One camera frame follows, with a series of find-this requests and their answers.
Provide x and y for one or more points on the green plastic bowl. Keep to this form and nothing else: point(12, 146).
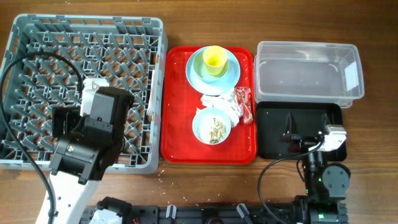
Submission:
point(201, 72)

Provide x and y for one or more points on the white plastic fork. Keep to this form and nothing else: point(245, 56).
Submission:
point(150, 109)

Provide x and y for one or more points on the grey dishwasher rack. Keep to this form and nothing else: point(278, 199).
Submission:
point(46, 56)

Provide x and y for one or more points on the white napkin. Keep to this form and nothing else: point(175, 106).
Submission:
point(226, 102)

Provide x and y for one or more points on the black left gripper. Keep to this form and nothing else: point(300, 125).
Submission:
point(73, 117)

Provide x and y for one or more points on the yellow plastic cup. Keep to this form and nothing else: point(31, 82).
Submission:
point(215, 58)

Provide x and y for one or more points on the red snack wrapper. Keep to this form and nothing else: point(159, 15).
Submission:
point(243, 96)

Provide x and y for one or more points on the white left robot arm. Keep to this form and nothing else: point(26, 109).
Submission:
point(67, 200)

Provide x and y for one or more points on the black tray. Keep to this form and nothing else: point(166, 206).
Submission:
point(271, 122)

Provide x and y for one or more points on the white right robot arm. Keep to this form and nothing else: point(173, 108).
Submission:
point(326, 184)

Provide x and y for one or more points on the clear plastic bin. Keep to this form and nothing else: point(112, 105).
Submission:
point(311, 72)

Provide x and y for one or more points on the light blue plate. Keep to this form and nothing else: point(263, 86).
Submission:
point(229, 81)

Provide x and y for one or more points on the light blue food bowl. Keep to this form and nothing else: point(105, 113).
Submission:
point(211, 126)

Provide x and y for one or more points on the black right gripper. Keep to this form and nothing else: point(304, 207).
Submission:
point(303, 143)

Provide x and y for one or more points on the red serving tray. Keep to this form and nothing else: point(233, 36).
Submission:
point(179, 105)

